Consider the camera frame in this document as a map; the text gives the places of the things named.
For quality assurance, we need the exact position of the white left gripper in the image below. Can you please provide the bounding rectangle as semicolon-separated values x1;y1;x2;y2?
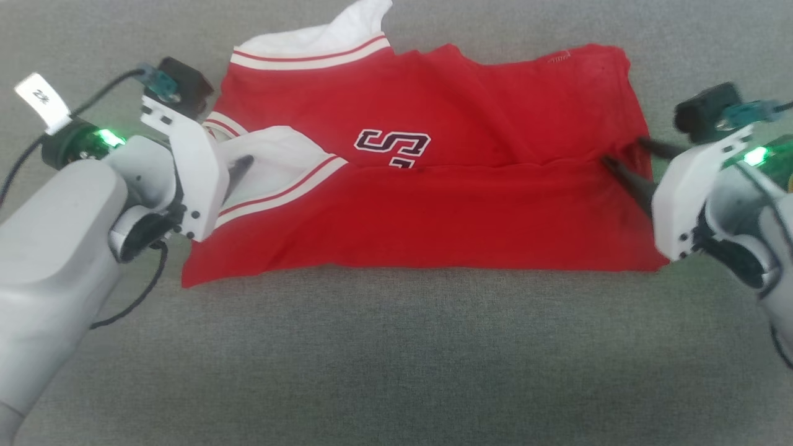
140;97;255;243

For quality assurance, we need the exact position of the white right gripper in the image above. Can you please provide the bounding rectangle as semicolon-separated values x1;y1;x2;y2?
600;124;754;261

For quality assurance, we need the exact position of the red and white jersey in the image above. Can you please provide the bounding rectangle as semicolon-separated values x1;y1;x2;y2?
181;0;670;289

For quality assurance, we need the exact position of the white paper label tag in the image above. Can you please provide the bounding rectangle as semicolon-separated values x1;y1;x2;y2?
15;72;72;135

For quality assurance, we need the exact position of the grey fabric sofa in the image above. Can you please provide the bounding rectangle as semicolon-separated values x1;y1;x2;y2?
0;0;793;446

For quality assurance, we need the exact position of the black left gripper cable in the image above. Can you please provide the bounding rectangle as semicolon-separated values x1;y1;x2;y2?
90;240;170;330

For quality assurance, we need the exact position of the black left camera cable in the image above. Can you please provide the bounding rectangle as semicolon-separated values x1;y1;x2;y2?
0;68;147;208

